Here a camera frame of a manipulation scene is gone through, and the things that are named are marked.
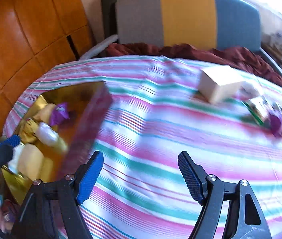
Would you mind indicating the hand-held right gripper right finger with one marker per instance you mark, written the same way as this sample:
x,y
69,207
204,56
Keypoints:
x,y
190,179

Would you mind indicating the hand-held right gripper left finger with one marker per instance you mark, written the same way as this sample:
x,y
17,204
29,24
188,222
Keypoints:
x,y
91,176

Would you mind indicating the yellow knitted sock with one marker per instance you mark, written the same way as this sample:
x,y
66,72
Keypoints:
x,y
30,130

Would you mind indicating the purple packet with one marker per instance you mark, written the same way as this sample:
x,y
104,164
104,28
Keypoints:
x,y
276,123
59,113

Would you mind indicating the rectangular gold tin box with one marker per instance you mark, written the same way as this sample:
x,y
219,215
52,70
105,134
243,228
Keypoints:
x,y
86,119

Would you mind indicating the white cardboard box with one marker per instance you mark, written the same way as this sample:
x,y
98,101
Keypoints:
x,y
218,84

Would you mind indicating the striped tablecloth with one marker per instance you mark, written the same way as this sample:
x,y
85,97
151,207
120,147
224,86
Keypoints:
x,y
155,134

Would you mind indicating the green snack packet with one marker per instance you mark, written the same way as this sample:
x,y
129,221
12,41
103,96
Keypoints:
x,y
255,109

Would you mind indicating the wooden wardrobe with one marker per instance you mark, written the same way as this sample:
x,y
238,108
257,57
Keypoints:
x,y
26,29

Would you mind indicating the maroon cloth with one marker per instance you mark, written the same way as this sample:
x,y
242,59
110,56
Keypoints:
x,y
230,57

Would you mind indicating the black rolled mat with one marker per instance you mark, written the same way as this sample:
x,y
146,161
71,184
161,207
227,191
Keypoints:
x,y
108,17

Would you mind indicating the grey yellow blue sofa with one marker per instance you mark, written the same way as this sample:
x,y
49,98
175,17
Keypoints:
x,y
188,17

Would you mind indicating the white blue carton box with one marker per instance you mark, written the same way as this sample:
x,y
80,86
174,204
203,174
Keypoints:
x,y
279,41

